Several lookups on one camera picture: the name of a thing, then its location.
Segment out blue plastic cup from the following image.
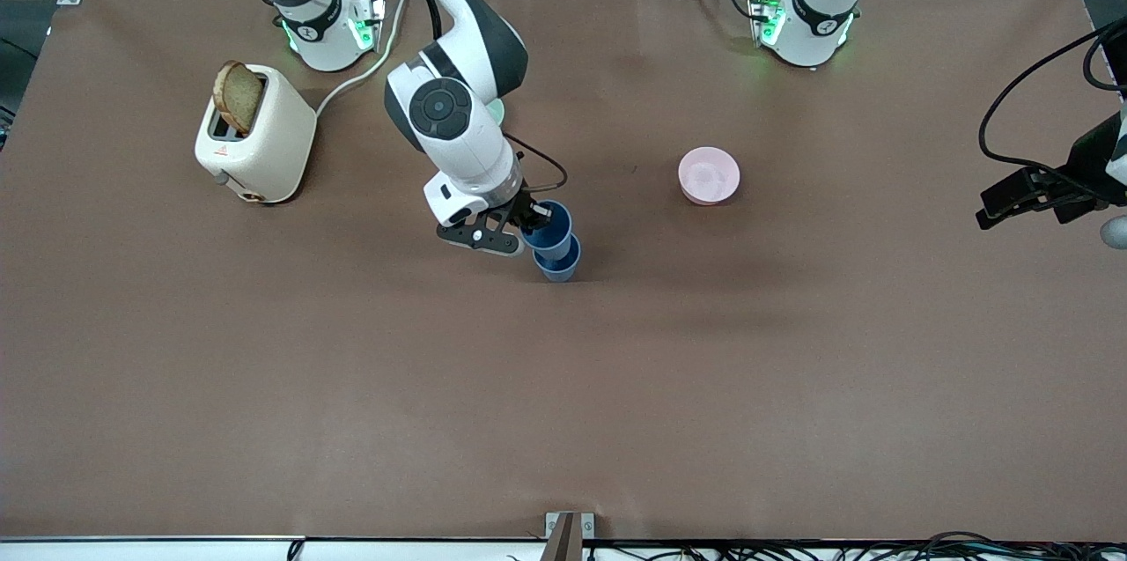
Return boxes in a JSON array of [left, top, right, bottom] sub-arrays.
[[533, 235, 583, 283], [519, 200, 574, 262]]

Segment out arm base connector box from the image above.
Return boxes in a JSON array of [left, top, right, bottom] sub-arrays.
[[748, 0, 786, 47], [350, 0, 387, 53]]

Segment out pink bowl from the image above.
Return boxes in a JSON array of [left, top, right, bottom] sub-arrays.
[[678, 147, 741, 206]]

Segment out cream white toaster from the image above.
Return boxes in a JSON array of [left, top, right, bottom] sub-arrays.
[[194, 63, 318, 205]]

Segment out brown bread slice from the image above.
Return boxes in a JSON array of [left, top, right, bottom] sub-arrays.
[[213, 61, 265, 137]]

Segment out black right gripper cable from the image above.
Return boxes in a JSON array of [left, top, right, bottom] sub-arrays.
[[504, 132, 569, 192]]

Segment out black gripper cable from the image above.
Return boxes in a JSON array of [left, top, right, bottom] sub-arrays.
[[504, 132, 569, 192], [979, 19, 1127, 192]]

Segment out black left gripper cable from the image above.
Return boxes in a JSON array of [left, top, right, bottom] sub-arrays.
[[979, 19, 1127, 192]]

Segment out grey metal camera bracket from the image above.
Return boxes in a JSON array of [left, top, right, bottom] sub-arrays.
[[544, 512, 596, 561]]

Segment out tangled black cables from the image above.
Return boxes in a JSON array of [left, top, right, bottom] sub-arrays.
[[581, 530, 1127, 561]]

